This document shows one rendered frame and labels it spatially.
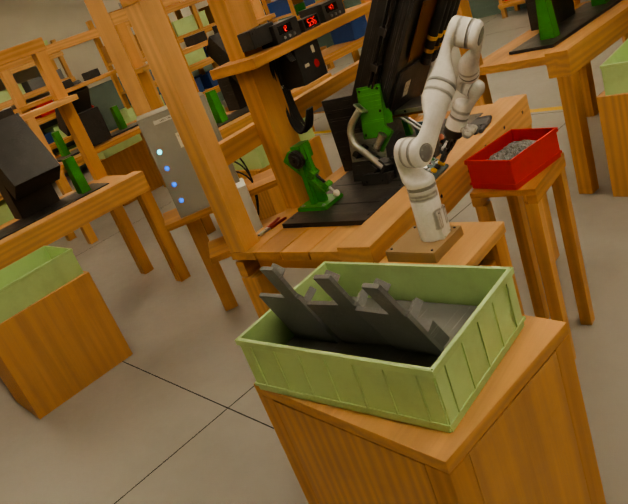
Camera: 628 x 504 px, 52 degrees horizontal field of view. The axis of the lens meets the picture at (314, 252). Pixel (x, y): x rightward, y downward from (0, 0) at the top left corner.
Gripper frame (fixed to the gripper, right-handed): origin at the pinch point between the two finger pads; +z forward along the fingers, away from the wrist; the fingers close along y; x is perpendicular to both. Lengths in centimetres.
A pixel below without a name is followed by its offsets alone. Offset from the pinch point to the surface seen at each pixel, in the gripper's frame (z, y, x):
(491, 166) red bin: -5.9, -0.1, 18.4
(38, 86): 473, -373, -789
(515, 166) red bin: -10.3, -0.2, 26.4
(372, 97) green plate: -7.2, -4.1, -37.4
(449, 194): 11.2, 4.1, 8.5
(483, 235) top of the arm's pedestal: -11, 46, 33
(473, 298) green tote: -20, 83, 43
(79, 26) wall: 440, -525, -862
